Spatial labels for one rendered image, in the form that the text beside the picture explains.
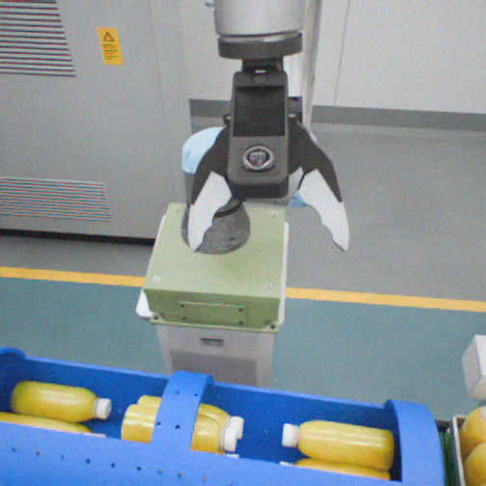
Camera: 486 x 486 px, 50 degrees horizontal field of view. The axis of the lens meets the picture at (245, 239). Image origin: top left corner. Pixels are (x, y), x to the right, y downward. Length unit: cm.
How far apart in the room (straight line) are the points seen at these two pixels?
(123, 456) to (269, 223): 56
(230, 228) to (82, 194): 166
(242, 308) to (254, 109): 66
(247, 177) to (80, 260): 253
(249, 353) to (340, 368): 120
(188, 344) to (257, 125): 90
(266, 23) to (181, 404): 68
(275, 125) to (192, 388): 64
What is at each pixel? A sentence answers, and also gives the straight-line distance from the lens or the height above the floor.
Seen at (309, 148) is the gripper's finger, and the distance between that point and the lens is 46.
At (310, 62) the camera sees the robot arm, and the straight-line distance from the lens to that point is 93.
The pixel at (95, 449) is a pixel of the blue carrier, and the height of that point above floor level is 122.
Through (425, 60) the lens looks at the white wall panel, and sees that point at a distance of 356.
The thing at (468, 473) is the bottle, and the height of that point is 99.
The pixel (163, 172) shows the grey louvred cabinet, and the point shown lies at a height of 55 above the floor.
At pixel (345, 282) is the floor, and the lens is 270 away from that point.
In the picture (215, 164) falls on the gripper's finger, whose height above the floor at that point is 178.
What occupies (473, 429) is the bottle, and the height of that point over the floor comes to 104.
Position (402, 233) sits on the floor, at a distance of 301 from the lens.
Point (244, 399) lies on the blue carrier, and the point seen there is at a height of 106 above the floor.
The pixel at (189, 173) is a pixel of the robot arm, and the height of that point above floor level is 144.
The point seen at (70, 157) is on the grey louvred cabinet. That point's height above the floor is 60.
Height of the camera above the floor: 207
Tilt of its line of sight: 47 degrees down
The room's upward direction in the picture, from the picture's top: straight up
